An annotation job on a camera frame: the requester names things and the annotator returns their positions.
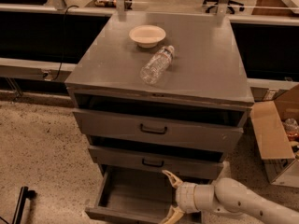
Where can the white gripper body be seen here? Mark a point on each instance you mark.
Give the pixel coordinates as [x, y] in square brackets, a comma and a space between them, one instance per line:
[185, 197]

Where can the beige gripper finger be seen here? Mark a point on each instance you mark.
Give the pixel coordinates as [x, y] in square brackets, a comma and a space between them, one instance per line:
[173, 216]
[173, 179]

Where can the grey bottom drawer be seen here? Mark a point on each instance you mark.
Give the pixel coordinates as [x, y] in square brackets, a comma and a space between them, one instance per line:
[132, 196]

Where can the grey drawer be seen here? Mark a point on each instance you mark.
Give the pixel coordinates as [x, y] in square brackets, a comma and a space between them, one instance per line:
[132, 196]
[167, 132]
[155, 162]

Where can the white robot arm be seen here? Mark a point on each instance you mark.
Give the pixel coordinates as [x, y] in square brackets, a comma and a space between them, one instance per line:
[228, 198]

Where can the grey middle drawer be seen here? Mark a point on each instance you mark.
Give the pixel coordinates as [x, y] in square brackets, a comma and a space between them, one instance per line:
[155, 162]

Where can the grey top drawer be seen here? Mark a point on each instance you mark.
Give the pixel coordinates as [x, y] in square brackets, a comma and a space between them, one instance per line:
[167, 132]

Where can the grey drawer cabinet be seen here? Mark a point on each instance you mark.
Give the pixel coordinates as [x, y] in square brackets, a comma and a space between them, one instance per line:
[205, 83]

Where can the clear plastic water bottle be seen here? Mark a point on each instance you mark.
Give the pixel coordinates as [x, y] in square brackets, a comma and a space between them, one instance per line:
[159, 62]

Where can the cardboard box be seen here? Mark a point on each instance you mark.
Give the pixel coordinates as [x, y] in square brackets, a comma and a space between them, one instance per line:
[267, 117]

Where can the bottle in cardboard box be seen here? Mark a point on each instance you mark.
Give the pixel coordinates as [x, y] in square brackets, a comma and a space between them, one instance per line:
[291, 128]

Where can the beige bowl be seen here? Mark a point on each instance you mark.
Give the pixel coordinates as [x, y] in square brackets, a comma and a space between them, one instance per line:
[147, 36]

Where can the black stand base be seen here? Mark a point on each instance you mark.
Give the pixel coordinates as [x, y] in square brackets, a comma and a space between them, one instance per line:
[25, 194]

